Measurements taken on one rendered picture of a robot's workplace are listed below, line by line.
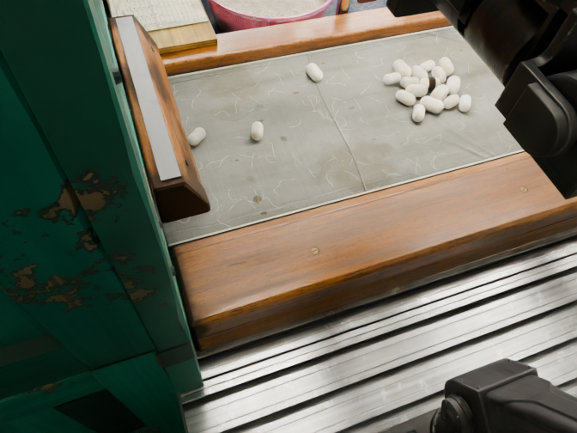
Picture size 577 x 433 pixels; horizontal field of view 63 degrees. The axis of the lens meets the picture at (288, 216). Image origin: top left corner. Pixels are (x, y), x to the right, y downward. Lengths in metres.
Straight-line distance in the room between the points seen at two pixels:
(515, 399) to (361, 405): 0.21
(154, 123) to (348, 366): 0.38
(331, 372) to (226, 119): 0.39
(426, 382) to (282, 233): 0.26
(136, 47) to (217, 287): 0.32
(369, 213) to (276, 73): 0.31
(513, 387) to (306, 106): 0.48
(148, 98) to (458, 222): 0.42
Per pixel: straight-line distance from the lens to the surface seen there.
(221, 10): 0.91
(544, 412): 0.46
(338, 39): 0.87
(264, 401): 0.61
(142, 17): 0.86
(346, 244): 0.59
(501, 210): 0.69
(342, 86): 0.80
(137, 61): 0.64
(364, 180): 0.68
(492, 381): 0.50
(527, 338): 0.73
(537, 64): 0.32
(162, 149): 0.54
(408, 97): 0.79
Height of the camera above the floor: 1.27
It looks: 57 degrees down
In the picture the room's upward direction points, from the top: 9 degrees clockwise
